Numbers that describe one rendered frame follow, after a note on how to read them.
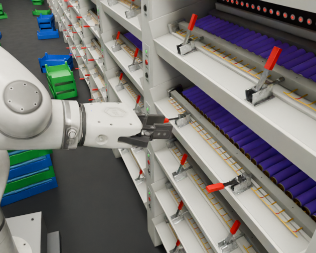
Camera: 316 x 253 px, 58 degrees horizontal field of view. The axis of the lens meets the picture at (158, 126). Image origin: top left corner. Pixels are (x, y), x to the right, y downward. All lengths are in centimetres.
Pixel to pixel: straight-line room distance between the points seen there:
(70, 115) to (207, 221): 49
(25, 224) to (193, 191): 59
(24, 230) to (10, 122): 73
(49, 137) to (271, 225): 41
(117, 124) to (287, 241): 35
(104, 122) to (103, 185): 125
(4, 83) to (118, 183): 137
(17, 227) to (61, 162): 89
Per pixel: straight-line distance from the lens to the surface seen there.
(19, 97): 40
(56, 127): 47
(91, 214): 158
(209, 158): 68
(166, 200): 112
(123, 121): 50
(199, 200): 85
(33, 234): 108
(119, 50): 138
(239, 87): 54
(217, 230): 79
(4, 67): 42
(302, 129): 45
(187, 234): 102
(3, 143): 48
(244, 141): 68
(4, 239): 91
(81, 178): 179
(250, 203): 59
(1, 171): 79
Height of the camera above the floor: 118
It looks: 33 degrees down
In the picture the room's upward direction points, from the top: straight up
